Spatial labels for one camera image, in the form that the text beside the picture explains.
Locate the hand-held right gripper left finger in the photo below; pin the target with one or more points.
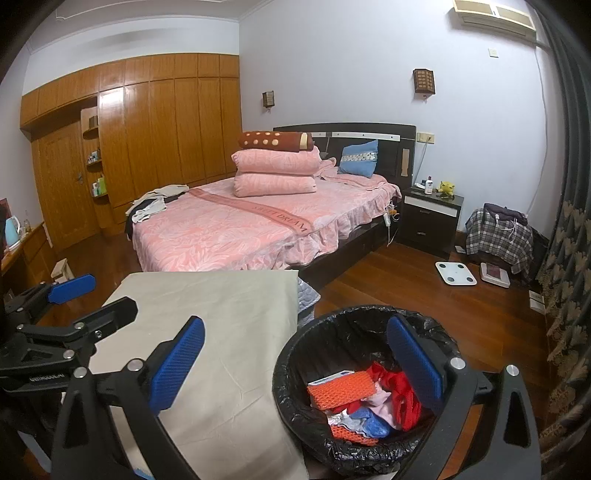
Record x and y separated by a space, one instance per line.
178 364

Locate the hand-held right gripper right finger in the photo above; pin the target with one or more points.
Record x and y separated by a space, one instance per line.
415 364

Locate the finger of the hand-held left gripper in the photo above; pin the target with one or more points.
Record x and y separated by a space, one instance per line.
111 316
71 287

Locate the red cloth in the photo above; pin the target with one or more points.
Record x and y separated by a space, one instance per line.
399 397

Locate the bluish grey cloth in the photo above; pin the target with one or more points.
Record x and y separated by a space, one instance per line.
371 422

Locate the large orange spiky mat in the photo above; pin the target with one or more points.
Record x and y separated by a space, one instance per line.
341 394

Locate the white printed card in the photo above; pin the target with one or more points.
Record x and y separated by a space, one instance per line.
330 377

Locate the small orange spiky mat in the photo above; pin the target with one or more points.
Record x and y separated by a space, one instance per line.
353 436

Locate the round bin with black bag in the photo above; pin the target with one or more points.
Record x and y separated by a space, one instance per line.
295 369

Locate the small white stool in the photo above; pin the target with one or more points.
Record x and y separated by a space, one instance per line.
61 270

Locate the table with beige cloth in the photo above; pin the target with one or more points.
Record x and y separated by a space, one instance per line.
221 346

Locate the wooden sideboard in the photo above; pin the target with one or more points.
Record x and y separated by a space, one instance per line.
32 258

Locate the light blue kettle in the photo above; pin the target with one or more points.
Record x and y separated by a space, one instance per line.
13 230

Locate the wooden door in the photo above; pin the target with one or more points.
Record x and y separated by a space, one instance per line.
64 194

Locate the red poster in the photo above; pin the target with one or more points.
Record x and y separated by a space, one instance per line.
3 221

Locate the white bathroom scale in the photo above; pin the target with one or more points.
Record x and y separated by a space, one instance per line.
455 273

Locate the pile of clothes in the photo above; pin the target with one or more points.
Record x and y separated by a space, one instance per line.
154 203

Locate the white scale red centre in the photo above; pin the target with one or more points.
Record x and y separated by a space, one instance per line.
495 275

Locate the quilted grey pad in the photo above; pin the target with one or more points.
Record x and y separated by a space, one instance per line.
308 297

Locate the pink bedspread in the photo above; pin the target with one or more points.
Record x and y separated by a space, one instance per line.
221 235

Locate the white floor box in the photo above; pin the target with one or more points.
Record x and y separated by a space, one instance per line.
538 301

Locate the dark nightstand white stripe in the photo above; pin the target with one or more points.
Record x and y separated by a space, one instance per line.
429 226

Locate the plaid covered chair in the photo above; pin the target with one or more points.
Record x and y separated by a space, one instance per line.
498 244

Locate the white bed controller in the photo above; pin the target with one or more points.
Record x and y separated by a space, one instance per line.
388 219

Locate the small brown box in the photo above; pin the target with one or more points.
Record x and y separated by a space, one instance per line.
93 121

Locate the dark hooded garment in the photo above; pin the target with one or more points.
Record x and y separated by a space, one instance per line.
505 213

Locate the yellow plush toy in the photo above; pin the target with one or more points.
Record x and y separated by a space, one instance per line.
447 189

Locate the white lotion bottle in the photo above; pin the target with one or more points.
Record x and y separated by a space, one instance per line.
429 185

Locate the wooden wardrobe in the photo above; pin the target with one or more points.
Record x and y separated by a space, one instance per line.
175 134

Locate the pink folded quilt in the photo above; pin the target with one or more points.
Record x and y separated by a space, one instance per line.
277 161
274 184

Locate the patterned dark curtain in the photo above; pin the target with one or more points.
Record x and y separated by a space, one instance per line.
572 230

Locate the blue pillow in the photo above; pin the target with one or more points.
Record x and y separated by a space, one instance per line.
359 159

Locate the dark wooden bed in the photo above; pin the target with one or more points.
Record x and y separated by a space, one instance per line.
392 152

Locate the brown dotted bolster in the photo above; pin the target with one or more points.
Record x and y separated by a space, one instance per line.
277 141

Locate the air conditioner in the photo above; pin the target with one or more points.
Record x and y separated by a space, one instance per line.
494 18

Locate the wall socket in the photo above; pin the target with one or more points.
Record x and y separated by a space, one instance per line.
426 137

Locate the wall lamp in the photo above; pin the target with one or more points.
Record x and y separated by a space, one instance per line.
268 98
423 81

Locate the wall switch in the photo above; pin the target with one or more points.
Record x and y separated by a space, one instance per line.
494 52

